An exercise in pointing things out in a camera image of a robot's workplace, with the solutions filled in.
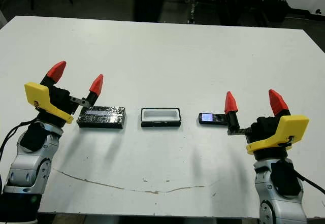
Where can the black bag with tools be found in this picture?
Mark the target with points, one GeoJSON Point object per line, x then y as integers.
{"type": "Point", "coordinates": [275, 8]}

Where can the black box base white lining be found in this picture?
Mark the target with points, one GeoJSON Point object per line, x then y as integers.
{"type": "Point", "coordinates": [160, 114]}

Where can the glossy black box lid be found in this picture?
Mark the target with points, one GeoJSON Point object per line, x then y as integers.
{"type": "Point", "coordinates": [101, 117]}

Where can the metal stand pole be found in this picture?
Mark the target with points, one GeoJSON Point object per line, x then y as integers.
{"type": "Point", "coordinates": [192, 13]}

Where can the small black camera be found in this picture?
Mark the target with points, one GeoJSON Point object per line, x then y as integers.
{"type": "Point", "coordinates": [210, 118]}

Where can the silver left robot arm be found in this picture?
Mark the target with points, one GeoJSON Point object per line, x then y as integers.
{"type": "Point", "coordinates": [25, 163]}

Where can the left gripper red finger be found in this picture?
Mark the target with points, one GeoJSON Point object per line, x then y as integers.
{"type": "Point", "coordinates": [57, 71]}
{"type": "Point", "coordinates": [97, 85]}

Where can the small black wall fixture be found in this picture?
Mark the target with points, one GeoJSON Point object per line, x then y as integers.
{"type": "Point", "coordinates": [317, 11]}

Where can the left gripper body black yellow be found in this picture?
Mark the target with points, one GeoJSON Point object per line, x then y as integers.
{"type": "Point", "coordinates": [38, 94]}

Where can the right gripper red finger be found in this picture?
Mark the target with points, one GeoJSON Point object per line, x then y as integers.
{"type": "Point", "coordinates": [231, 104]}
{"type": "Point", "coordinates": [278, 103]}

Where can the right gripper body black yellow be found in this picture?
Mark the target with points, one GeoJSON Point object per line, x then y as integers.
{"type": "Point", "coordinates": [292, 130]}

